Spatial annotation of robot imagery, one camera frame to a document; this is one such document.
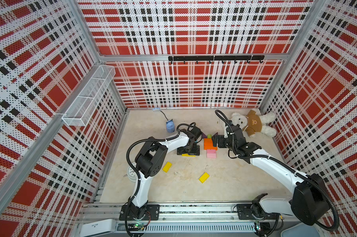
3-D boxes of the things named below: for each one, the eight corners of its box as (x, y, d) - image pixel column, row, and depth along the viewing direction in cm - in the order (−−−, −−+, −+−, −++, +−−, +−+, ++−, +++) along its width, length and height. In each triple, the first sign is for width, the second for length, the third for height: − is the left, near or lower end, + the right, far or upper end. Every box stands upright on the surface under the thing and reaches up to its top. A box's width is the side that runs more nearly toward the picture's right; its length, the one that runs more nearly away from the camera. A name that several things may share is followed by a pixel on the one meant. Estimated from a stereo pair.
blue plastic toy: (170, 134, 108) (169, 126, 100) (166, 130, 110) (165, 122, 103) (176, 130, 110) (175, 122, 102) (172, 126, 113) (171, 118, 105)
